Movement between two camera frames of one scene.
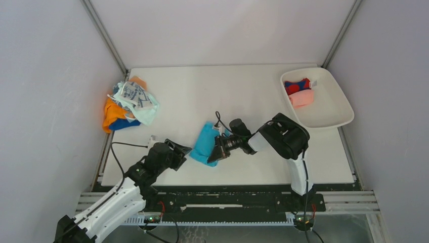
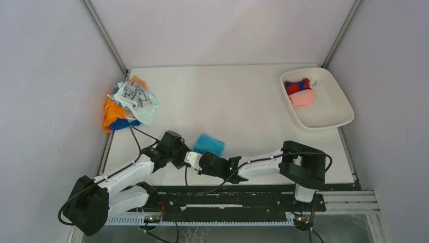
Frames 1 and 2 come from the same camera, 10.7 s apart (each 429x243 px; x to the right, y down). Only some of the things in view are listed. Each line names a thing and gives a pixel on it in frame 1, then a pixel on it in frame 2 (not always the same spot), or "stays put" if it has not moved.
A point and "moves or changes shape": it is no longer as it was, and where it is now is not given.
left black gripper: x=178 y=159 stays put
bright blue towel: x=204 y=143 moves or changes shape
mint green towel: x=145 y=115 stays put
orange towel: x=114 y=111 stays put
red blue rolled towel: x=291 y=87 stays put
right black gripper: x=219 y=152 -> x=204 y=170
